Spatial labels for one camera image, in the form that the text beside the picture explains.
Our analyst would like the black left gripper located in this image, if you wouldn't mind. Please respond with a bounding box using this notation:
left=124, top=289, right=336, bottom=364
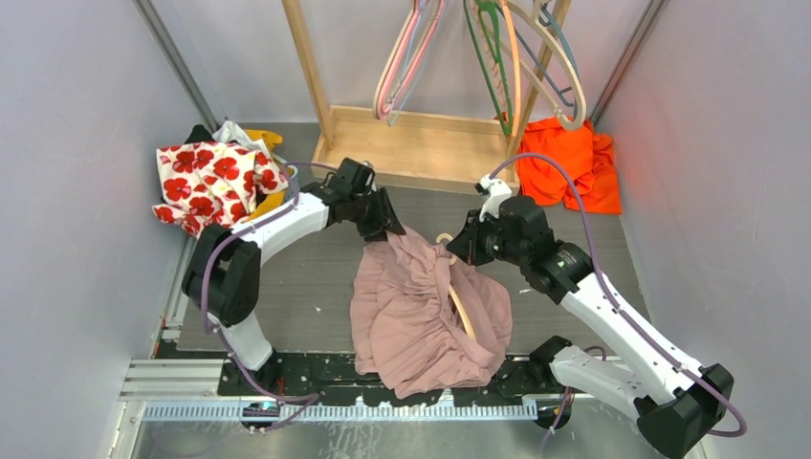
left=347, top=187, right=403, bottom=241

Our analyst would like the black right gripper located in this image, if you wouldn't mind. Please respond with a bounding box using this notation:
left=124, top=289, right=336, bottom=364
left=448, top=208, right=528, bottom=267

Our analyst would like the beige plastic hanger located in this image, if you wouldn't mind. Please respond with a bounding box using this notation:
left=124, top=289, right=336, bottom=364
left=435, top=232, right=477, bottom=341

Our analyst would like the red poppy print garment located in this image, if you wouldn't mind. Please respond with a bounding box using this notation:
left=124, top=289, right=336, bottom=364
left=152, top=141, right=289, bottom=239

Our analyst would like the pink pleated skirt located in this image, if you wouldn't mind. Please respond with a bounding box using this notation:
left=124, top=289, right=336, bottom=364
left=349, top=229, right=513, bottom=399

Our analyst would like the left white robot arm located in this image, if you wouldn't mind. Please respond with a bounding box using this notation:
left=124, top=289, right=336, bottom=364
left=181, top=158, right=406, bottom=395

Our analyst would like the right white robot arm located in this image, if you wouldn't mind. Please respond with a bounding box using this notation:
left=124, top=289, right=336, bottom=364
left=447, top=196, right=734, bottom=458

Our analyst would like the wooden hanger rack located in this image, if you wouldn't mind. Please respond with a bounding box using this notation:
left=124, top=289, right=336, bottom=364
left=283, top=1, right=586, bottom=192

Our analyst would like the peach hanger on rack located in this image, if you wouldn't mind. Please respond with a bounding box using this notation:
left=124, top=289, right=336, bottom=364
left=498, top=0, right=522, bottom=138

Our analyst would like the light blue hanger on rack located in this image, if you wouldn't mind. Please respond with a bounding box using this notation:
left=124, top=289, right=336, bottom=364
left=386, top=0, right=445, bottom=128

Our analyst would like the cream hanger on rack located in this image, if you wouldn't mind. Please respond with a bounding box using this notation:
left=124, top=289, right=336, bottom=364
left=493, top=0, right=588, bottom=132

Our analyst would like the teal hanger on rack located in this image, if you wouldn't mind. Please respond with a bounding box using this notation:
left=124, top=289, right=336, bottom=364
left=506, top=0, right=581, bottom=121

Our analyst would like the blue plastic basket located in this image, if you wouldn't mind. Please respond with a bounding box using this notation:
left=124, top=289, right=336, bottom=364
left=273, top=153, right=300, bottom=207

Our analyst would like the yellow garment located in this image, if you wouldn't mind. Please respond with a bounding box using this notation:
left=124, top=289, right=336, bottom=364
left=247, top=129, right=287, bottom=220

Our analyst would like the orange garment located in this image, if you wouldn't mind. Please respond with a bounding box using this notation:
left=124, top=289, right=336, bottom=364
left=515, top=118, right=623, bottom=215

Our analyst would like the black garment in basket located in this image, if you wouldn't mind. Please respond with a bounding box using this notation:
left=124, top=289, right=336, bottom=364
left=184, top=124, right=215, bottom=144

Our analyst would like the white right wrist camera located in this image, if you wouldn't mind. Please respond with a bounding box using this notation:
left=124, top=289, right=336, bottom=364
left=475, top=175, right=513, bottom=222

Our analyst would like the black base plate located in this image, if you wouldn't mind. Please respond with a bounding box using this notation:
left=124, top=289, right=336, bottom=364
left=217, top=352, right=594, bottom=410

